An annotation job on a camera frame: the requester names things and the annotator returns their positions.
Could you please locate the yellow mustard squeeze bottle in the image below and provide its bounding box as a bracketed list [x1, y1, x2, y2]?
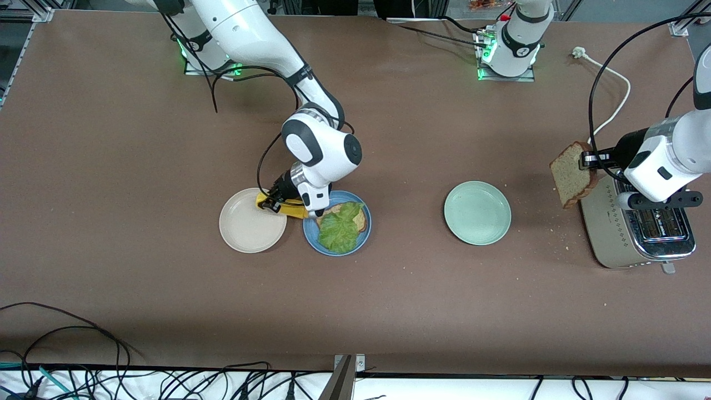
[256, 192, 309, 220]

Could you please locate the brown bread slice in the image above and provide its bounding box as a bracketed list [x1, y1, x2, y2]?
[317, 203, 368, 234]
[550, 141, 600, 210]

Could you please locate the green lettuce leaf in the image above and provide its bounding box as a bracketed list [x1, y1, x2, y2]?
[317, 201, 365, 254]

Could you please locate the beige round plate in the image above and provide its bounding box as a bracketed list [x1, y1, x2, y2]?
[219, 187, 288, 254]

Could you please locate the blue round plate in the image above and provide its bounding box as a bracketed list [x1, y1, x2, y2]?
[303, 190, 372, 257]

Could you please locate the pale green round plate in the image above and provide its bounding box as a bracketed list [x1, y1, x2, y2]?
[443, 181, 512, 246]

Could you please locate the beige chrome toaster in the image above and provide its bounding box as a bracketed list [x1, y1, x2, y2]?
[580, 173, 697, 275]

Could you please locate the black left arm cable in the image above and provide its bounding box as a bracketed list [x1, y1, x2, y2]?
[589, 14, 711, 187]

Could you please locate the white toaster power cord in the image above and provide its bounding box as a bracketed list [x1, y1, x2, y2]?
[572, 47, 632, 146]

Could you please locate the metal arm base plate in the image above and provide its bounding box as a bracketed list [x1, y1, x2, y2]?
[478, 31, 537, 83]
[184, 56, 243, 77]

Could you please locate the aluminium frame profile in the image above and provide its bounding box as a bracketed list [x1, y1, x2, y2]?
[0, 8, 54, 103]
[669, 10, 695, 37]

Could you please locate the black arched cable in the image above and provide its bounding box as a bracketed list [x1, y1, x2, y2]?
[158, 362, 273, 400]

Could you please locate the black base power cable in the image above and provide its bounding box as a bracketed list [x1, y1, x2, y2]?
[386, 17, 489, 48]

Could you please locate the black looped cable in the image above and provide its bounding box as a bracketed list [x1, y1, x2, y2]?
[0, 302, 132, 384]

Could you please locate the teal cable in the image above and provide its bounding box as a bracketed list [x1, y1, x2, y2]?
[0, 361, 76, 400]

